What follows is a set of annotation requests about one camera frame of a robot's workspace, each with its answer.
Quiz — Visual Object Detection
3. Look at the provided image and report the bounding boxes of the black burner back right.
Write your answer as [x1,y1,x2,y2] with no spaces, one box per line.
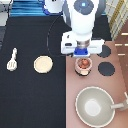
[99,45,111,58]

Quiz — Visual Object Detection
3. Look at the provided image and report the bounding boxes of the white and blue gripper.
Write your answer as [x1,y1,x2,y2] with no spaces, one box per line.
[61,31,104,58]

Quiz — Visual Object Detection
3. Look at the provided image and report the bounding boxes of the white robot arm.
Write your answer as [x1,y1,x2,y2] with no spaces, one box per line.
[44,0,106,57]

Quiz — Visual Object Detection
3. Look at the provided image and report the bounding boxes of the pink stove top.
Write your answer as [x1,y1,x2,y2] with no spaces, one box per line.
[66,41,126,128]

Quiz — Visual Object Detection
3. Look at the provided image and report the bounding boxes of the beige round plate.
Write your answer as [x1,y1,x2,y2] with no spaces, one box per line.
[34,56,53,73]

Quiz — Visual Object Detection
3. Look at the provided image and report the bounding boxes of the pink cooking pot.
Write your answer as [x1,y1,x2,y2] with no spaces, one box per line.
[75,58,92,76]

